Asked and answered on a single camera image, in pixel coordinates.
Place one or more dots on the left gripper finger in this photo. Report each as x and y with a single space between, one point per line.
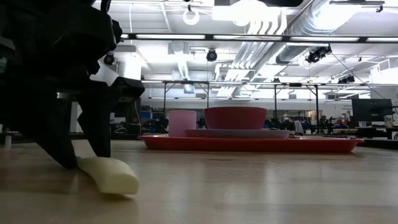
96 130
56 140

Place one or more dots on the pink plastic cup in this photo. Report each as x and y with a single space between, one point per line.
182 123

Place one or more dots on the magenta plastic bowl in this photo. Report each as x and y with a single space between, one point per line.
234 118

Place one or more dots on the lavender round plate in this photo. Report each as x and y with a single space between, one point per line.
236 134

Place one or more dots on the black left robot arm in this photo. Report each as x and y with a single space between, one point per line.
18 12

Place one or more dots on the red plastic tray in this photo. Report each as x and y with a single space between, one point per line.
248 145

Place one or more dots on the black computer monitor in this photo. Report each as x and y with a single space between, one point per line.
371 110
127 112

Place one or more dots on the black ceiling spotlight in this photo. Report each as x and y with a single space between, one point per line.
109 59
211 56
346 80
314 56

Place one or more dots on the black beam with light strips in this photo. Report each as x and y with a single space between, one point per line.
248 37

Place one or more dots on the black office desk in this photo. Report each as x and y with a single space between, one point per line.
373 132

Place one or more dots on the small white post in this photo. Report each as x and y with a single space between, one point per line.
7 140

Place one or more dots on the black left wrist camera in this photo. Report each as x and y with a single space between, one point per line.
129 87

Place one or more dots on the black metal gantry frame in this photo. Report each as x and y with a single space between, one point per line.
177 81
295 84

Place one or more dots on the silver ventilation duct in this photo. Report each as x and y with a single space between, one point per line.
289 53

